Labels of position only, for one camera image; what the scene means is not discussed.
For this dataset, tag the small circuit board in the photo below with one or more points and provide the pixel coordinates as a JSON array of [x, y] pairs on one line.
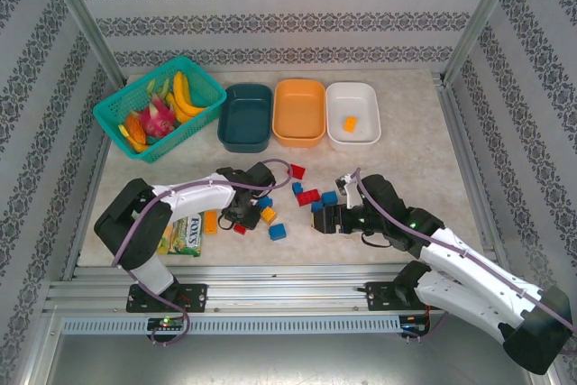
[[166, 323]]

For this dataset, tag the long orange lego brick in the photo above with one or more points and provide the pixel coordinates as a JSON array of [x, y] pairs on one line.
[[210, 222]]

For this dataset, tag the teal plastic mesh basket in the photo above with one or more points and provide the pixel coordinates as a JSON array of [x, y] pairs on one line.
[[112, 107]]

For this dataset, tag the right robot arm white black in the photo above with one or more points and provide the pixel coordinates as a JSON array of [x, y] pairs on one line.
[[460, 259]]

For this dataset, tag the aluminium frame post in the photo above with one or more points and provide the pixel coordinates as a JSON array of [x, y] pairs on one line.
[[488, 6], [77, 6]]

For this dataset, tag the yellow toy fruit slice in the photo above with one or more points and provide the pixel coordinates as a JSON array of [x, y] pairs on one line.
[[122, 131], [142, 149]]

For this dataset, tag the fox's candy bag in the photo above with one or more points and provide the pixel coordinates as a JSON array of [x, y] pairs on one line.
[[189, 236]]

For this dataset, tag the orange plastic container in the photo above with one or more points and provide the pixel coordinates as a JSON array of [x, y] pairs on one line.
[[298, 110]]

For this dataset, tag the blue lego brick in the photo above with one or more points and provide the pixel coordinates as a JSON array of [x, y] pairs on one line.
[[329, 197], [264, 203], [297, 188], [277, 232], [317, 206]]

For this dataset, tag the green toy fruit slice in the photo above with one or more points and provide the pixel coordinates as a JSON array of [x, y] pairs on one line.
[[150, 85], [166, 86]]

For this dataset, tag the dark teal plastic container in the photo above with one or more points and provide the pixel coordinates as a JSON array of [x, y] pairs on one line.
[[245, 116]]

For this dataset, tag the aluminium side rail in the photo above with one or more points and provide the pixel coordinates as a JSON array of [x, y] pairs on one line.
[[84, 222], [469, 177]]

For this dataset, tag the red lego brick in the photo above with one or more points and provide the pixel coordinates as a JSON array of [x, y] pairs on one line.
[[240, 230], [297, 171], [307, 198]]

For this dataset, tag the wide aluminium base rail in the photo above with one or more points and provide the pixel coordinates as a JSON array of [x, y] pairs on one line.
[[279, 295]]

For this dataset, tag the yellow toy banana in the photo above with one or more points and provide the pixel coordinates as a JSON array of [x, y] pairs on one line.
[[189, 111], [181, 87]]

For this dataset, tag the white plastic container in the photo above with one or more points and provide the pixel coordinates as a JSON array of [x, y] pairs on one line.
[[356, 101]]

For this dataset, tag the orange toy fruit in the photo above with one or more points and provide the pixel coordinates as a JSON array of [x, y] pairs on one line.
[[135, 130]]

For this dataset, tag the pink toy dragon fruit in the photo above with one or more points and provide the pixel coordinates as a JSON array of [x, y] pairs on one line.
[[155, 118]]

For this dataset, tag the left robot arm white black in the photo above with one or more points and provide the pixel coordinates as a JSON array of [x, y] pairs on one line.
[[194, 195]]

